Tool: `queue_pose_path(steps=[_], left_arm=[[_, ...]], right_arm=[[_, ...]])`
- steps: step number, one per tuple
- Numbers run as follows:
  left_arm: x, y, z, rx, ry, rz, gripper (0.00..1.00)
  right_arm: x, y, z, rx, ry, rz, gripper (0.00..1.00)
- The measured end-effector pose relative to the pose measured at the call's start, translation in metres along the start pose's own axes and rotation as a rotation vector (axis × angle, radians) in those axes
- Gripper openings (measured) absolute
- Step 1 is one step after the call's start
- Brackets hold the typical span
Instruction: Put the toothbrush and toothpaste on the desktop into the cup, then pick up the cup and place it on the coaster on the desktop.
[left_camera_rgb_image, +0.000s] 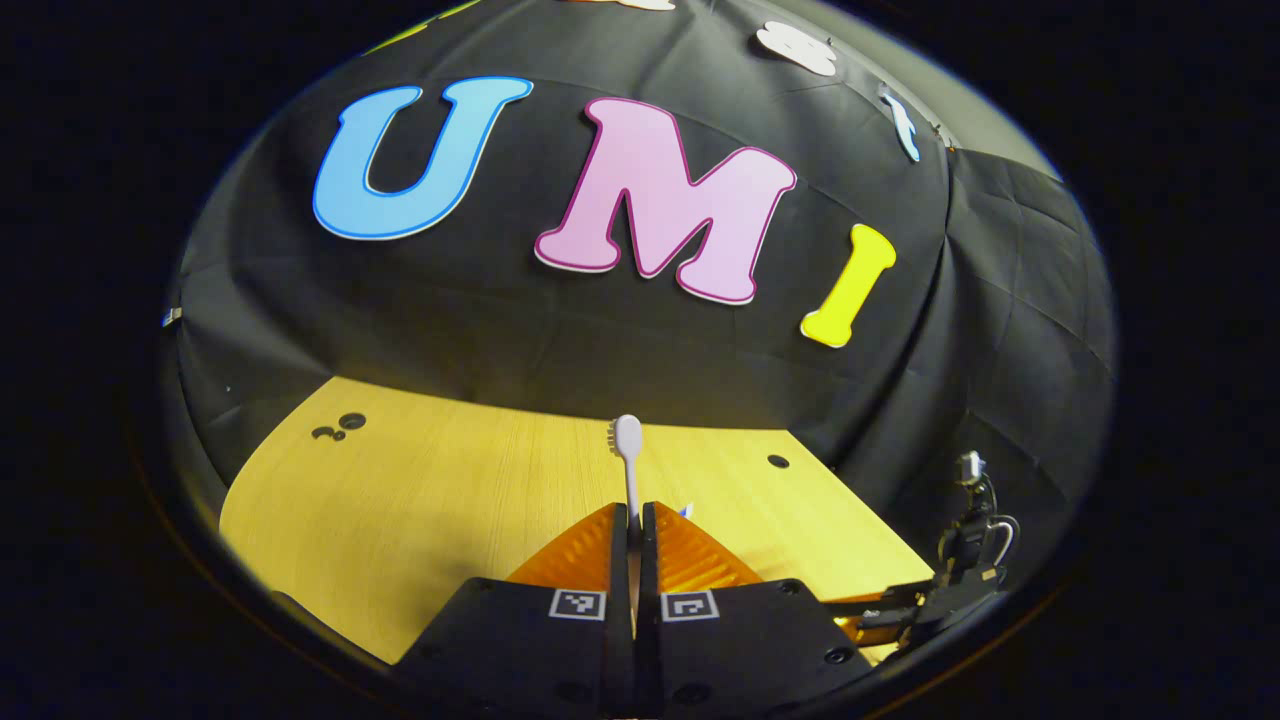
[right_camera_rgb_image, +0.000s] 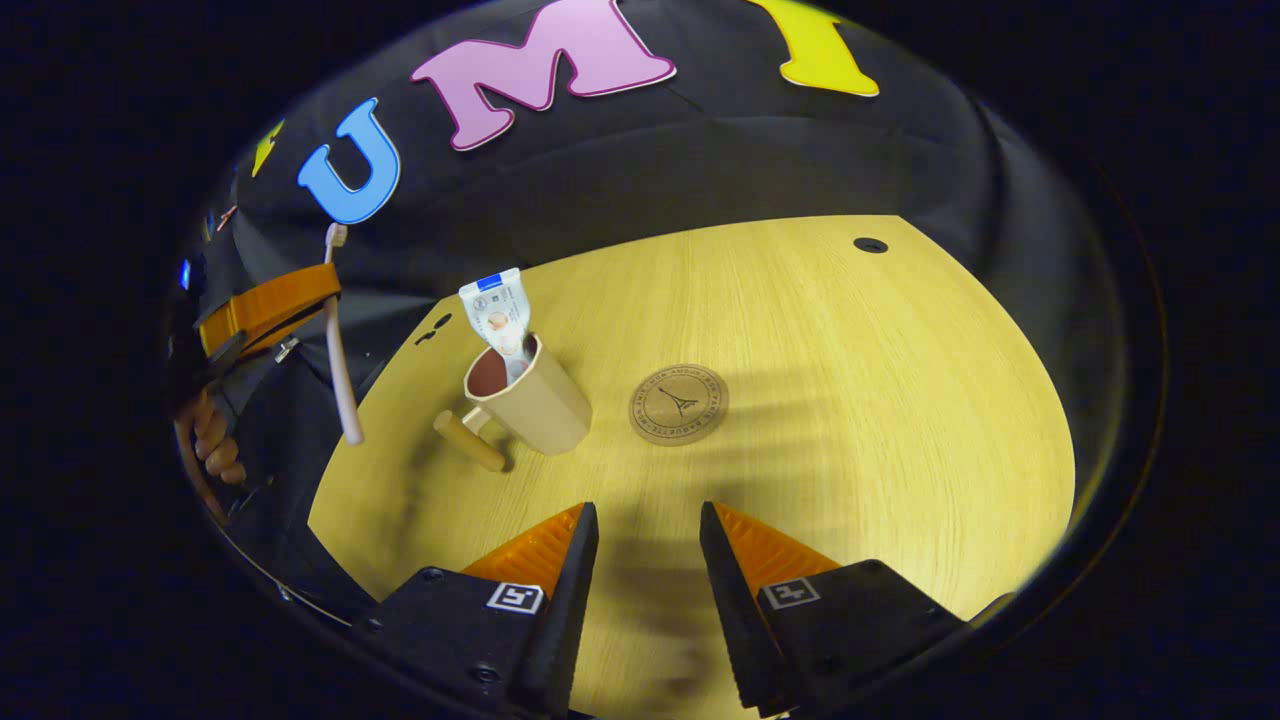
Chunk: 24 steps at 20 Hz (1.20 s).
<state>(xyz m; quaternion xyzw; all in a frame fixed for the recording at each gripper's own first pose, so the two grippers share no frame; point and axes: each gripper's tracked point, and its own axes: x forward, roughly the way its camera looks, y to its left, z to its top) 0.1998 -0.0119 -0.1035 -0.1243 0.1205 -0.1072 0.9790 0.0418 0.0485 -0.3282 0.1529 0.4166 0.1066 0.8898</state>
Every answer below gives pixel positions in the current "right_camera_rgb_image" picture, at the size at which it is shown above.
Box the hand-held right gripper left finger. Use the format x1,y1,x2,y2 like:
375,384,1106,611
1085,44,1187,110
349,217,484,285
350,502,599,719

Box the round cork coaster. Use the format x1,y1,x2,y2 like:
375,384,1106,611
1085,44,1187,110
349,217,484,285
629,364,730,447

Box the pale pink toothbrush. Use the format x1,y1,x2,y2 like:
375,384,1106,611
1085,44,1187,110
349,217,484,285
323,223,365,446

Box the wooden desktop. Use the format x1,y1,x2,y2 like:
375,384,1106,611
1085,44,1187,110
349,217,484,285
308,215,1077,720

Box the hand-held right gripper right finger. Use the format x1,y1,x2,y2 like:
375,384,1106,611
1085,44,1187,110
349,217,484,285
699,501,971,719

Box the beige cup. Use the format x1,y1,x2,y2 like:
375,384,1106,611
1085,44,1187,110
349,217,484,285
433,333,593,473

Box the white toothpaste tube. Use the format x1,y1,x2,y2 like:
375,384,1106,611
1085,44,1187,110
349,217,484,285
459,268,533,386

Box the black backdrop cloth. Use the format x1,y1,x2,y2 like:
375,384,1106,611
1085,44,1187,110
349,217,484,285
170,0,1126,626

